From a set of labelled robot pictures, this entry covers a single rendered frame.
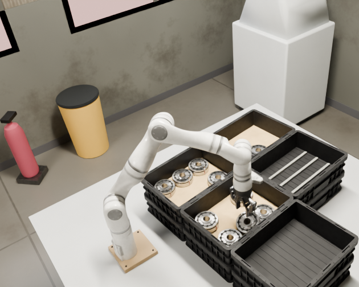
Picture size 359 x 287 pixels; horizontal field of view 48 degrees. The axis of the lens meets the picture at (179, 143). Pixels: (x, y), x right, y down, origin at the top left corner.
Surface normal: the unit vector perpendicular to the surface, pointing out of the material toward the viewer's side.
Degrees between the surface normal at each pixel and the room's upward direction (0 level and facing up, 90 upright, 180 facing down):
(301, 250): 0
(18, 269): 0
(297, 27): 79
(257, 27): 90
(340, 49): 90
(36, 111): 90
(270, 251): 0
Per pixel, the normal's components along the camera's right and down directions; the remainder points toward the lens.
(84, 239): -0.11, -0.79
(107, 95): 0.56, 0.45
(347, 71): -0.82, 0.41
